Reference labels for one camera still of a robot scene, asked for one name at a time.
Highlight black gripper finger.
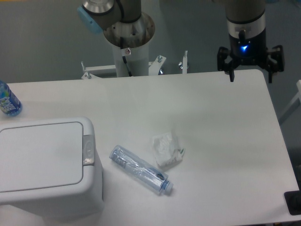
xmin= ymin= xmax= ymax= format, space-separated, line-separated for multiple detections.
xmin=259 ymin=45 xmax=285 ymax=83
xmin=217 ymin=47 xmax=240 ymax=82

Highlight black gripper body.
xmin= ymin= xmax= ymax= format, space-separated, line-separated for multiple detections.
xmin=229 ymin=29 xmax=267 ymax=65

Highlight black clamp at table edge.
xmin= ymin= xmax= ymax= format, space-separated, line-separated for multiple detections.
xmin=284 ymin=190 xmax=301 ymax=216

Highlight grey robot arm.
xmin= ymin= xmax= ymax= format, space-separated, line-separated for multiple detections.
xmin=77 ymin=0 xmax=285 ymax=81

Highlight white trash can lid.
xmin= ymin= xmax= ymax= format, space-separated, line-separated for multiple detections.
xmin=0 ymin=122 xmax=83 ymax=192

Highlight grey lid push button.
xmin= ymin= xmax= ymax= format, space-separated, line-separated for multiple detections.
xmin=82 ymin=135 xmax=95 ymax=166

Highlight blue labelled water bottle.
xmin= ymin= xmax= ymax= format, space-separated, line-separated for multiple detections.
xmin=0 ymin=81 xmax=23 ymax=117

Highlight white trash can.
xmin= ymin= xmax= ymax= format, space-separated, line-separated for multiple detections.
xmin=0 ymin=117 xmax=104 ymax=218

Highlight empty clear plastic bottle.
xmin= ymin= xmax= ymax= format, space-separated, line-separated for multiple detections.
xmin=109 ymin=145 xmax=174 ymax=195

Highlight white frame at right edge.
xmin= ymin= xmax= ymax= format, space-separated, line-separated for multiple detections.
xmin=278 ymin=80 xmax=301 ymax=125

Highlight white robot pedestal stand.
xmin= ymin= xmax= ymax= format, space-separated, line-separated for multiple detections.
xmin=80 ymin=43 xmax=190 ymax=80

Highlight crumpled white plastic wrapper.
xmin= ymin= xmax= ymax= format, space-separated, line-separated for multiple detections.
xmin=151 ymin=132 xmax=185 ymax=168

